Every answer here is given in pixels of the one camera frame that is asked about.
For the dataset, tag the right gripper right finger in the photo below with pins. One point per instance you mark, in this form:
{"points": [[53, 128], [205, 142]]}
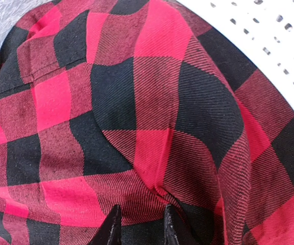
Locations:
{"points": [[175, 230]]}

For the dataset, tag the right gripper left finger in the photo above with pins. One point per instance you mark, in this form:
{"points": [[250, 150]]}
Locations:
{"points": [[109, 232]]}

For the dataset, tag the red black plaid shirt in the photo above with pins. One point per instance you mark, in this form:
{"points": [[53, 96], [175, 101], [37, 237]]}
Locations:
{"points": [[140, 104]]}

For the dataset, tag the white plastic mesh basket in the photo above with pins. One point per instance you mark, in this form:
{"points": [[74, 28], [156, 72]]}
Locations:
{"points": [[262, 30]]}

